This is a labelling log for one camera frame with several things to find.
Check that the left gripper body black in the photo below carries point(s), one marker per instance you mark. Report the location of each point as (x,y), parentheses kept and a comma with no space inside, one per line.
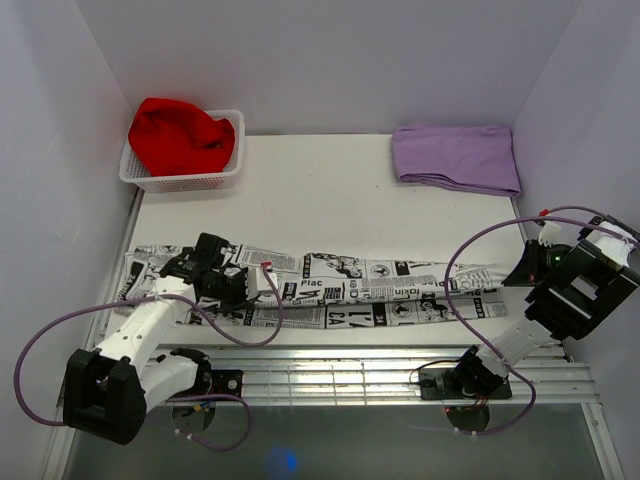
(228,288)

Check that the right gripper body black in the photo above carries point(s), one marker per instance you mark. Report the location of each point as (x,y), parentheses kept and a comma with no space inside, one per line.
(546,258)

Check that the newspaper print trousers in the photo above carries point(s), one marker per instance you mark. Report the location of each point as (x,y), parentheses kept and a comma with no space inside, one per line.
(325,291)

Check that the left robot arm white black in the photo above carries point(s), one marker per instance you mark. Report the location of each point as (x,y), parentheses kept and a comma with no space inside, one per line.
(109,390)

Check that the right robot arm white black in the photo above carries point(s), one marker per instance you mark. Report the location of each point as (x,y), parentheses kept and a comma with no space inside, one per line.
(574,289)

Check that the folded purple trousers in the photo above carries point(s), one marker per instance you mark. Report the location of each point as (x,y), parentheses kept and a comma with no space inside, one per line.
(476,159)

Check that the red trousers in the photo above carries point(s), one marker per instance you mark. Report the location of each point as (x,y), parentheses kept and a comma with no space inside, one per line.
(176,138)

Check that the white plastic basket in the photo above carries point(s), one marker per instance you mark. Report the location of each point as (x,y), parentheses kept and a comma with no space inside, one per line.
(131,170)

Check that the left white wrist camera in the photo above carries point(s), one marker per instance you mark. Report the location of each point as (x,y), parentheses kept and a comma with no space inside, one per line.
(261,280)

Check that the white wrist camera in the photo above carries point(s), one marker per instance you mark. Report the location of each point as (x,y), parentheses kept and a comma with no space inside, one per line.
(261,280)
(550,233)

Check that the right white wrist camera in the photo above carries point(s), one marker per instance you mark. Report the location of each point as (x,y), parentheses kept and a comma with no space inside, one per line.
(550,233)

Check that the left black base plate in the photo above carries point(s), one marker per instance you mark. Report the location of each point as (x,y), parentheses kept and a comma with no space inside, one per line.
(227,382)

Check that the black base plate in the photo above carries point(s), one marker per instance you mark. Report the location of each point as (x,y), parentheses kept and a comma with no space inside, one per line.
(227,382)
(450,384)

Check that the aluminium rail frame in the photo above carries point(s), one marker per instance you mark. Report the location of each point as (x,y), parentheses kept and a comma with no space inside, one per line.
(291,376)

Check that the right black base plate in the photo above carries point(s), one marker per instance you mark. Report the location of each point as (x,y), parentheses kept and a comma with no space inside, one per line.
(450,384)

